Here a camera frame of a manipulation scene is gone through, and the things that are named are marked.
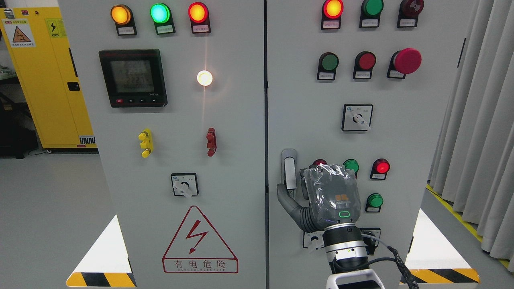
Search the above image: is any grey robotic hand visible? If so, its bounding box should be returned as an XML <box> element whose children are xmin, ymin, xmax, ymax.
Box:
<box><xmin>277</xmin><ymin>164</ymin><xmax>362</xmax><ymax>232</ymax></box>

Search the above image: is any silver door handle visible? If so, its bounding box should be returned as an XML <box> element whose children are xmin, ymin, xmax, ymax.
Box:
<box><xmin>281</xmin><ymin>149</ymin><xmax>298</xmax><ymax>199</ymax></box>

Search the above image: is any red-orange indicator light right door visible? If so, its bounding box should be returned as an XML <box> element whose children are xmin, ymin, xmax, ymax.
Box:
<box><xmin>322</xmin><ymin>0</ymin><xmax>345</xmax><ymax>20</ymax></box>

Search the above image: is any red-orange indicator light door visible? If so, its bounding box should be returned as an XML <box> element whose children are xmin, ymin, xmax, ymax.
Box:
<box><xmin>188</xmin><ymin>2</ymin><xmax>208</xmax><ymax>23</ymax></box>
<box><xmin>322</xmin><ymin>0</ymin><xmax>345</xmax><ymax>20</ymax></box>

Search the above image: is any red-orange indicator light left door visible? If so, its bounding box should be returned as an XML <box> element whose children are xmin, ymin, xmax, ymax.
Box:
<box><xmin>188</xmin><ymin>2</ymin><xmax>208</xmax><ymax>23</ymax></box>

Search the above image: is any green indicator light middle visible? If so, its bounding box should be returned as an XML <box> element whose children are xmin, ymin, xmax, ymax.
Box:
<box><xmin>343</xmin><ymin>159</ymin><xmax>359</xmax><ymax>174</ymax></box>

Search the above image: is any red lit indicator left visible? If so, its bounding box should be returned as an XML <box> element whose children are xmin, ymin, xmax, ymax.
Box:
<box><xmin>312</xmin><ymin>159</ymin><xmax>327</xmax><ymax>166</ymax></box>

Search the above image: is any red lit indicator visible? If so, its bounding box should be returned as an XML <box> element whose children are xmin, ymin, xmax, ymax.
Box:
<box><xmin>373</xmin><ymin>159</ymin><xmax>391</xmax><ymax>174</ymax></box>
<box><xmin>312</xmin><ymin>159</ymin><xmax>327</xmax><ymax>166</ymax></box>

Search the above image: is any green push button lower right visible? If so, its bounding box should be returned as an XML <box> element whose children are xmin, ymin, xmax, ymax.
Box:
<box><xmin>367</xmin><ymin>193</ymin><xmax>384</xmax><ymax>208</ymax></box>

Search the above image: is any green push button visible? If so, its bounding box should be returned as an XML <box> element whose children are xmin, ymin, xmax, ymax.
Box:
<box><xmin>319</xmin><ymin>52</ymin><xmax>339</xmax><ymax>71</ymax></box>
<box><xmin>367</xmin><ymin>193</ymin><xmax>384</xmax><ymax>208</ymax></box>

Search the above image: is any red lit indicator right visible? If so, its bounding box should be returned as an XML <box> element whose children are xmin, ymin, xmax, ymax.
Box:
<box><xmin>373</xmin><ymin>159</ymin><xmax>391</xmax><ymax>174</ymax></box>

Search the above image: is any red terminal connector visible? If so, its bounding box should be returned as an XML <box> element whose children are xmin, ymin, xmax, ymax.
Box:
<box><xmin>206</xmin><ymin>127</ymin><xmax>217</xmax><ymax>157</ymax></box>

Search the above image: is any green push button upper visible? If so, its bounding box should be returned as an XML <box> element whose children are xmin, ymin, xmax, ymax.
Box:
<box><xmin>319</xmin><ymin>52</ymin><xmax>339</xmax><ymax>71</ymax></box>

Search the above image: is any red push button upper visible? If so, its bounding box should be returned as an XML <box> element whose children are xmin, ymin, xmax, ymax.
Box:
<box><xmin>357</xmin><ymin>51</ymin><xmax>377</xmax><ymax>71</ymax></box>

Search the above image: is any grey curtain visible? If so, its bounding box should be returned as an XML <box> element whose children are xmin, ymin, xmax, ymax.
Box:
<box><xmin>429</xmin><ymin>0</ymin><xmax>514</xmax><ymax>274</ymax></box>

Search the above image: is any red high voltage warning sticker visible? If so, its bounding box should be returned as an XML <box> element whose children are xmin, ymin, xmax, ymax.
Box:
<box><xmin>162</xmin><ymin>206</ymin><xmax>239</xmax><ymax>274</ymax></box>

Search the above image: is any red emergency stop button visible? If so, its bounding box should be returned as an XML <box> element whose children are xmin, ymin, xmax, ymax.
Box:
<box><xmin>393</xmin><ymin>47</ymin><xmax>422</xmax><ymax>74</ymax></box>

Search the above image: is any grey electrical cabinet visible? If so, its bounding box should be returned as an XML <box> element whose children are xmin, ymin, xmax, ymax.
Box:
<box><xmin>59</xmin><ymin>0</ymin><xmax>477</xmax><ymax>289</ymax></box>

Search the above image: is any white lit indicator light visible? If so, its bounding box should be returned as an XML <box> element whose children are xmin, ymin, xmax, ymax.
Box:
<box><xmin>196</xmin><ymin>70</ymin><xmax>213</xmax><ymax>87</ymax></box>

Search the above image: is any dark green top indicator light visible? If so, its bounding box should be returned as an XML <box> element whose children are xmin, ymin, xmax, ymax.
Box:
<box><xmin>362</xmin><ymin>0</ymin><xmax>384</xmax><ymax>18</ymax></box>

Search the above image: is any yellow terminal connector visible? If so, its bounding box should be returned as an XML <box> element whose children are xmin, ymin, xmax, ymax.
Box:
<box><xmin>138</xmin><ymin>128</ymin><xmax>154</xmax><ymax>159</ymax></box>

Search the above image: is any dark red buzzer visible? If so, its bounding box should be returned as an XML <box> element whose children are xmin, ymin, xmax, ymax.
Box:
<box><xmin>400</xmin><ymin>0</ymin><xmax>424</xmax><ymax>18</ymax></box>

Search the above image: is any black digital power meter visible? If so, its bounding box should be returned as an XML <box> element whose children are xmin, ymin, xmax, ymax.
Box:
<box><xmin>98</xmin><ymin>48</ymin><xmax>168</xmax><ymax>108</ymax></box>

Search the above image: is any green lit indicator light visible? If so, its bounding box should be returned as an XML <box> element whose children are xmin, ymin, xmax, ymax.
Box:
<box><xmin>149</xmin><ymin>2</ymin><xmax>171</xmax><ymax>24</ymax></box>

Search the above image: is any orange indicator light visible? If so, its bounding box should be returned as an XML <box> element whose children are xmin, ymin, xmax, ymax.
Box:
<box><xmin>110</xmin><ymin>5</ymin><xmax>132</xmax><ymax>25</ymax></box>

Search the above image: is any yellow safety cabinet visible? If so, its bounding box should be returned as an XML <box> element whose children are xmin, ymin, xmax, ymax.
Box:
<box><xmin>1</xmin><ymin>7</ymin><xmax>97</xmax><ymax>149</ymax></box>

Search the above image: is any lower left rotary switch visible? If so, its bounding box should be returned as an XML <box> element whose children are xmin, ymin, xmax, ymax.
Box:
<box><xmin>302</xmin><ymin>232</ymin><xmax>324</xmax><ymax>253</ymax></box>

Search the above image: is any black key selector switch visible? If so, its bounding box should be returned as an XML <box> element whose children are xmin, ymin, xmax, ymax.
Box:
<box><xmin>360</xmin><ymin>228</ymin><xmax>381</xmax><ymax>255</ymax></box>

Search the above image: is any right door upper rotary switch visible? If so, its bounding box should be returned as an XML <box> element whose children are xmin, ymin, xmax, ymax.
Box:
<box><xmin>341</xmin><ymin>104</ymin><xmax>374</xmax><ymax>132</ymax></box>

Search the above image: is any door rotary switch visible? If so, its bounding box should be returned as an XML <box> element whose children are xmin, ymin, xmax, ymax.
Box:
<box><xmin>170</xmin><ymin>173</ymin><xmax>200</xmax><ymax>198</ymax></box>
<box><xmin>341</xmin><ymin>104</ymin><xmax>374</xmax><ymax>132</ymax></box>

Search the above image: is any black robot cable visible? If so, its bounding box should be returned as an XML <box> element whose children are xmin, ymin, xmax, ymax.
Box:
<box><xmin>332</xmin><ymin>234</ymin><xmax>420</xmax><ymax>289</ymax></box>

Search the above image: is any left door rotary switch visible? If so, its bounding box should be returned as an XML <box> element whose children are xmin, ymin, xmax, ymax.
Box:
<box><xmin>170</xmin><ymin>173</ymin><xmax>200</xmax><ymax>198</ymax></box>

